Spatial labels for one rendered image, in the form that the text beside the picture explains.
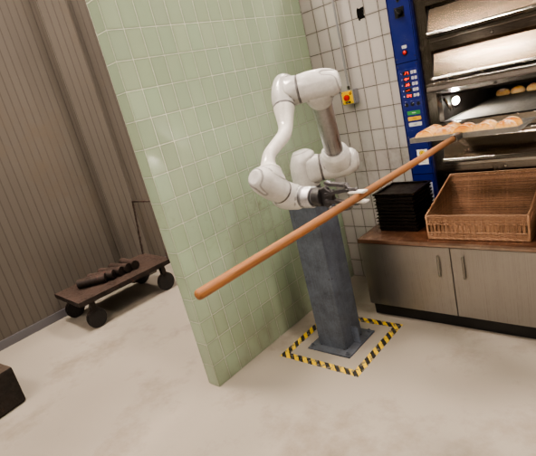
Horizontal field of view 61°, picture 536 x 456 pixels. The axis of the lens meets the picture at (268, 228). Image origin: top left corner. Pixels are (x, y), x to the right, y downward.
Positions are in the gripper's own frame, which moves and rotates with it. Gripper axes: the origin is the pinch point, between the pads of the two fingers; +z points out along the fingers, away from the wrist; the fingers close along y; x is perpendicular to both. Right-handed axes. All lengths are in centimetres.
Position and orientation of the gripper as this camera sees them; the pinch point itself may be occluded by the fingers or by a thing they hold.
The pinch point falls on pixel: (358, 195)
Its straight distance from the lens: 173.2
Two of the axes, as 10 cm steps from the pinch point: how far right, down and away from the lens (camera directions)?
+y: 2.3, 9.3, 2.8
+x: -6.5, 3.7, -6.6
